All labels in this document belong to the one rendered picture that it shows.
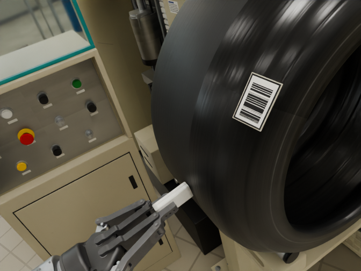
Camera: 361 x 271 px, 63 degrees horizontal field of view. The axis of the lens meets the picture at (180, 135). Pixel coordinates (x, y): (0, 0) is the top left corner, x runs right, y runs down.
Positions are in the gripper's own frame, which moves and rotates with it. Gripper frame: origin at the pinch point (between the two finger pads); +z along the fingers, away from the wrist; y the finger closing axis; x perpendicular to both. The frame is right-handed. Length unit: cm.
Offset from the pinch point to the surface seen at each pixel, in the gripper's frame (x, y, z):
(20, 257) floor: 104, 131, -97
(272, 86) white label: -18.9, -11.8, 15.6
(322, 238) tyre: 21.4, -12.7, 20.2
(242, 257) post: 91, 28, 15
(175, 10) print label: -16.6, 34.3, 27.6
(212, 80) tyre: -18.8, -3.8, 12.5
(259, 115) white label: -16.4, -11.8, 13.1
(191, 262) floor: 117, 58, -6
